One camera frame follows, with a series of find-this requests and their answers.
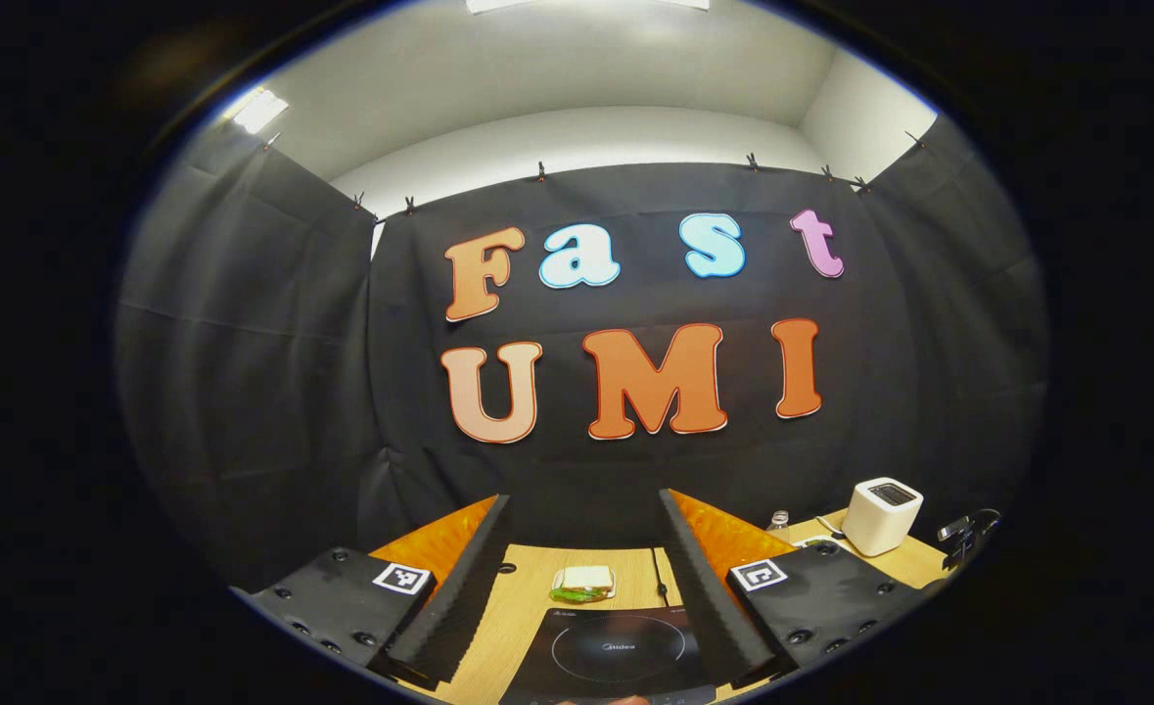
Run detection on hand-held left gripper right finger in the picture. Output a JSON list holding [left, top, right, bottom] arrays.
[[657, 488, 945, 686]]

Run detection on white toaster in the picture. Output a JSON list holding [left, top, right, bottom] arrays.
[[841, 477, 925, 557]]

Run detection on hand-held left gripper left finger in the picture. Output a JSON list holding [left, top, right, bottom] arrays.
[[232, 493, 514, 686]]

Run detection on large ceiling light panel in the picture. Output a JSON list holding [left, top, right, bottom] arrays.
[[466, 0, 710, 14]]

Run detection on small ceiling light panel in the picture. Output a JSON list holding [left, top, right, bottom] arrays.
[[227, 86, 291, 136]]

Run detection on black induction cooktop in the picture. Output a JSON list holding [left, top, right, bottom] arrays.
[[498, 605, 719, 705]]

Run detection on sandwich with lettuce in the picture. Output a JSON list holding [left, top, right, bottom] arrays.
[[549, 565, 617, 603]]

